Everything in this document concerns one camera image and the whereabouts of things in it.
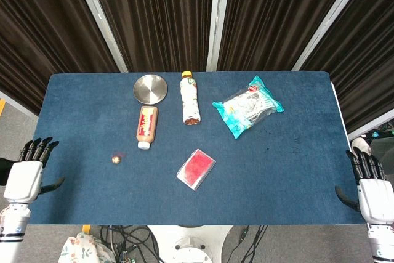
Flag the teal clear snack bag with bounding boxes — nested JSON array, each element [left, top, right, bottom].
[[211, 75, 284, 140]]

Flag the right black-fingered white robot hand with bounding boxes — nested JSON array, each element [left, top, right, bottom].
[[334, 147, 394, 224]]

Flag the red card in clear case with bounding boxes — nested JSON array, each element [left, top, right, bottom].
[[176, 148, 217, 192]]

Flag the round steel plate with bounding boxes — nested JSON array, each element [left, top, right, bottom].
[[132, 73, 169, 105]]

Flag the brown sauce bottle white cap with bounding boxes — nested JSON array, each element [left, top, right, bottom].
[[136, 105, 159, 150]]

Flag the white partition base rail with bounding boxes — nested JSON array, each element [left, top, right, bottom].
[[347, 109, 394, 140], [0, 90, 38, 119]]

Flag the white partition post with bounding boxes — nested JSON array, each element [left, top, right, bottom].
[[291, 0, 380, 71], [205, 0, 232, 72], [70, 0, 129, 73]]

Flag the dark equipment with teal lights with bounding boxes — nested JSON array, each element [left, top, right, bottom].
[[369, 127, 394, 180]]

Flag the tea bottle yellow cap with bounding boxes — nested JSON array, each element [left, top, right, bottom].
[[180, 71, 201, 126]]

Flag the pale rounded object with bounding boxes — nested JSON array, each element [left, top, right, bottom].
[[352, 137, 372, 155]]

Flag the dark brown curtain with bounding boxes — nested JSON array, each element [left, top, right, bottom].
[[300, 0, 394, 134], [0, 0, 120, 116], [85, 0, 215, 73], [217, 0, 358, 72]]

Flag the black cable tangle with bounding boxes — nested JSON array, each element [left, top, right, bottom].
[[226, 225, 268, 263], [98, 225, 164, 263]]

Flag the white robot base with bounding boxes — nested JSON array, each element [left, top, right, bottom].
[[147, 224, 232, 263]]

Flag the floral cloth bag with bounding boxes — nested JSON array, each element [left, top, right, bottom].
[[57, 232, 115, 263]]

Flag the left black-fingered white robot hand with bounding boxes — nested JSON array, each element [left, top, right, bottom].
[[2, 136, 66, 204]]

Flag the blue table cloth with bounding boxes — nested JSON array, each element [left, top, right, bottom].
[[29, 71, 366, 226]]

